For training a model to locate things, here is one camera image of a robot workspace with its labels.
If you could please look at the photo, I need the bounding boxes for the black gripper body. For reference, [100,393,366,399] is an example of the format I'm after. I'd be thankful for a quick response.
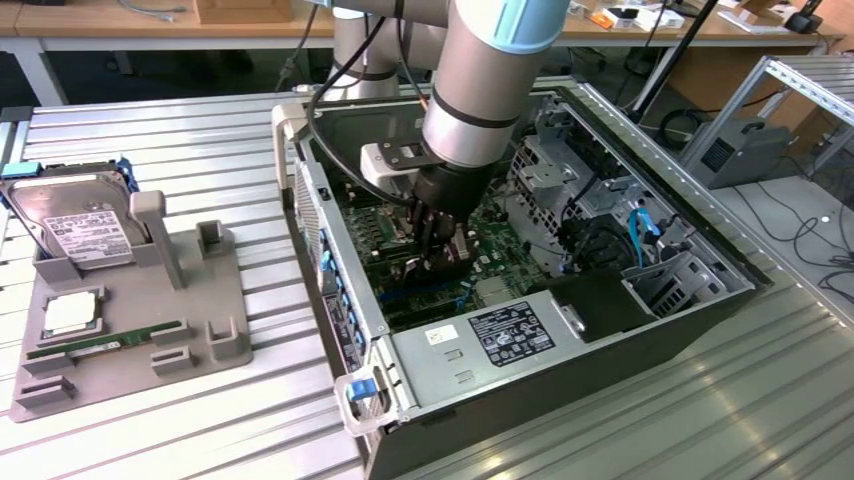
[409,162,496,224]

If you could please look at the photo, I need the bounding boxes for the Nvidia graphics card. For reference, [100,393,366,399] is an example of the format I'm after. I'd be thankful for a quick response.
[378,244,476,291]

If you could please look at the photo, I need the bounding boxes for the green motherboard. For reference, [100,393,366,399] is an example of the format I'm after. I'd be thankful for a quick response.
[338,172,555,331]

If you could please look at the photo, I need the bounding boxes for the silver chipset heatsink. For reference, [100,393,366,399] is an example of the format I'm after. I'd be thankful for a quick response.
[473,278,519,306]

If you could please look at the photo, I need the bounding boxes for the silver metal disk bay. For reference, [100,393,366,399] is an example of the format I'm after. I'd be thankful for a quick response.
[509,132,675,261]

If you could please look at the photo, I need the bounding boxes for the silver power supply unit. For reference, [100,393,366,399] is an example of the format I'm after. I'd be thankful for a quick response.
[389,292,581,409]

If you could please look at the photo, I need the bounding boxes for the black open PC case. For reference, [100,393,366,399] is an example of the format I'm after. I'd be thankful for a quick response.
[269,79,775,480]

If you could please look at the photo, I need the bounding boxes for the wooden desk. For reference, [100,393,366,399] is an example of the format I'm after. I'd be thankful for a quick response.
[563,0,845,51]
[0,0,334,106]

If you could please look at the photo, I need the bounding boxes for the perforated metal disk bay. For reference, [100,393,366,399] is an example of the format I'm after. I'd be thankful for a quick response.
[623,247,755,321]

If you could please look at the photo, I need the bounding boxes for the black tripod pole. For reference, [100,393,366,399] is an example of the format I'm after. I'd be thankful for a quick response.
[629,0,723,124]

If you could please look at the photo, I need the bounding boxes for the brown cardboard box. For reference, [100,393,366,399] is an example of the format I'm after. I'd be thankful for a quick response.
[192,0,294,25]

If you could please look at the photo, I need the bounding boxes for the grey plastic parts rack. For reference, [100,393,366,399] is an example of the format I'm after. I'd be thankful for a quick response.
[9,189,254,424]

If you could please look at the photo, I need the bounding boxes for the silver hard disk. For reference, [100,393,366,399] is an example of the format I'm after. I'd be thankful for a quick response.
[0,159,152,271]

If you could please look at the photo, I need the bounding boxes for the green RAM stick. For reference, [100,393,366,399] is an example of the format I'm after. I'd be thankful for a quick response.
[25,322,185,359]

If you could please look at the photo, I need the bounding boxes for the silver CPU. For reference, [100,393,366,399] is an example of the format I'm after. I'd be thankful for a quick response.
[42,294,101,339]

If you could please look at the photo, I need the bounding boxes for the black desk device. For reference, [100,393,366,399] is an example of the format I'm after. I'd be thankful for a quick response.
[783,0,825,35]

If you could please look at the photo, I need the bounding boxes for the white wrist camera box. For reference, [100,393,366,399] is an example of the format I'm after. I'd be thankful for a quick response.
[357,142,441,201]

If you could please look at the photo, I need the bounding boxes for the black wire bundle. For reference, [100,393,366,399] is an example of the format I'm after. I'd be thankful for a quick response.
[556,217,635,275]

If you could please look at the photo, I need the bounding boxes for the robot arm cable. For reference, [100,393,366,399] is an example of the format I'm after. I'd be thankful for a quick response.
[278,0,428,207]

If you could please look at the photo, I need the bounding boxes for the blue wire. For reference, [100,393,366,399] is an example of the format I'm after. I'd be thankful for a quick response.
[625,207,661,271]

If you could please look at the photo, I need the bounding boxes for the grey box with handle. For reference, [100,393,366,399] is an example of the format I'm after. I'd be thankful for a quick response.
[697,119,796,190]

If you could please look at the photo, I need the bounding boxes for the aluminium profile frame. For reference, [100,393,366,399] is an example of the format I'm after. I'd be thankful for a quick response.
[677,54,854,194]

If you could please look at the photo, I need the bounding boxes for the black floor cable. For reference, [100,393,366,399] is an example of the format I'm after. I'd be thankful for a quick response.
[752,179,854,301]

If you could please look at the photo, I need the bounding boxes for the grey cable on desk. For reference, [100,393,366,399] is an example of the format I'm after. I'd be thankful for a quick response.
[118,0,181,21]

